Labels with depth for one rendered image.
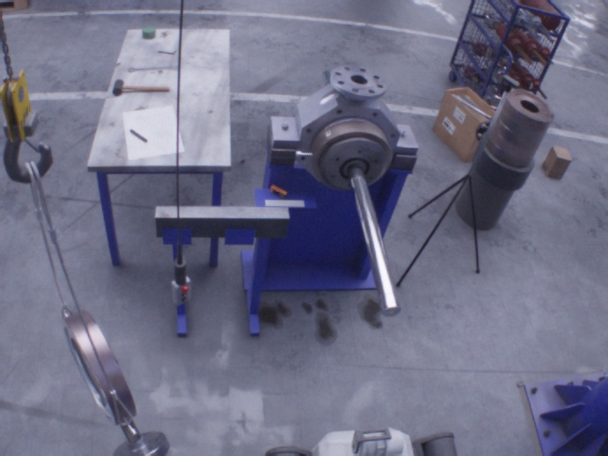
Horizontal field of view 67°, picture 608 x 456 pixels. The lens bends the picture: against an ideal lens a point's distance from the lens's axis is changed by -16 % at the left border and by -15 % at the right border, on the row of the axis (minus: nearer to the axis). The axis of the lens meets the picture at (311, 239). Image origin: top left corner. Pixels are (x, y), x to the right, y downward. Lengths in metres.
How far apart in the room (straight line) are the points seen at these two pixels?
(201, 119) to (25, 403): 1.87
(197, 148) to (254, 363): 1.20
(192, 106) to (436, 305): 1.95
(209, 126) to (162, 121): 0.27
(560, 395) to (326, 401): 1.53
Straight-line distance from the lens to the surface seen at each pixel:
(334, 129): 2.42
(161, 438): 1.76
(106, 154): 2.81
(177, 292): 2.04
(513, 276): 3.95
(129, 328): 3.14
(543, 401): 3.46
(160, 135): 2.89
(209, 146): 2.81
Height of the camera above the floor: 2.68
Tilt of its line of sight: 48 degrees down
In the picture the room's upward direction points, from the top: 14 degrees clockwise
